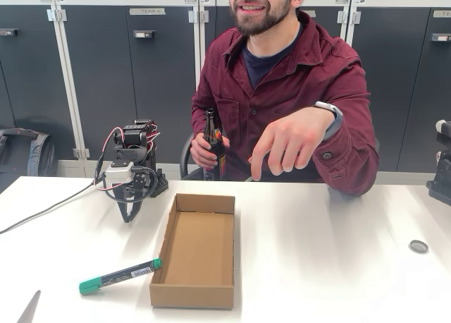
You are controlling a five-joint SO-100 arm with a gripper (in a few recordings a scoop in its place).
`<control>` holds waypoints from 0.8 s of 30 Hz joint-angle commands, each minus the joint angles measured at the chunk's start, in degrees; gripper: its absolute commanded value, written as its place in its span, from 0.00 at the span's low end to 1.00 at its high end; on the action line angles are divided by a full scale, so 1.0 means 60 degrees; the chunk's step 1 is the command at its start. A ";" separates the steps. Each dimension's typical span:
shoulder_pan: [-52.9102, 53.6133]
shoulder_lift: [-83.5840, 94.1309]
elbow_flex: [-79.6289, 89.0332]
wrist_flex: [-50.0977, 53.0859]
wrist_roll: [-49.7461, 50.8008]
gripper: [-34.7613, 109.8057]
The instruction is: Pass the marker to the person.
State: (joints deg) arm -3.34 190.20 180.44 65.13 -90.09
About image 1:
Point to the person's left forearm maroon sleeve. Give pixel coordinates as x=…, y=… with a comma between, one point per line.
x=352, y=161

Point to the person torso maroon shirt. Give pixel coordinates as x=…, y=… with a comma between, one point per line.
x=282, y=90

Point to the white gripper camera box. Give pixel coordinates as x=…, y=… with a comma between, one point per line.
x=118, y=173

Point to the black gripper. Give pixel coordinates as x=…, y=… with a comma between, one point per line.
x=134, y=190

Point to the bearded person's head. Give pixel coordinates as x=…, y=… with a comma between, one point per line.
x=260, y=19

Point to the grey wrist watch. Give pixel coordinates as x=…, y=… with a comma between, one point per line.
x=336, y=122

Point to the open brown cardboard box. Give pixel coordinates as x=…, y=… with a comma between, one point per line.
x=197, y=252

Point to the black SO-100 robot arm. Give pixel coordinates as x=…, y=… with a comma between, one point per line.
x=128, y=139

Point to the dark brown beer bottle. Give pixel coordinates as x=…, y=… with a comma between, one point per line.
x=210, y=125

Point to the idle black robot arm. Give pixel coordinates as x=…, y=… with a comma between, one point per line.
x=442, y=182

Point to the grey black backpack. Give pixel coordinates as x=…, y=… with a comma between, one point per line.
x=38, y=153

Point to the metal bottle cap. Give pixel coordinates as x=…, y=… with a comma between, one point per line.
x=418, y=246

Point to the person's right hand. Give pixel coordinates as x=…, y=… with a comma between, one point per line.
x=202, y=152

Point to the green capped black marker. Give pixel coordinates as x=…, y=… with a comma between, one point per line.
x=120, y=275

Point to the grey team label strip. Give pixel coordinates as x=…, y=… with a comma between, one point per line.
x=147, y=11
x=443, y=13

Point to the person's right forearm maroon sleeve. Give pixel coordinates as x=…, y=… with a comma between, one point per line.
x=199, y=118

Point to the person's left hand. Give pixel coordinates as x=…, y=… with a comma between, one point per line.
x=292, y=139

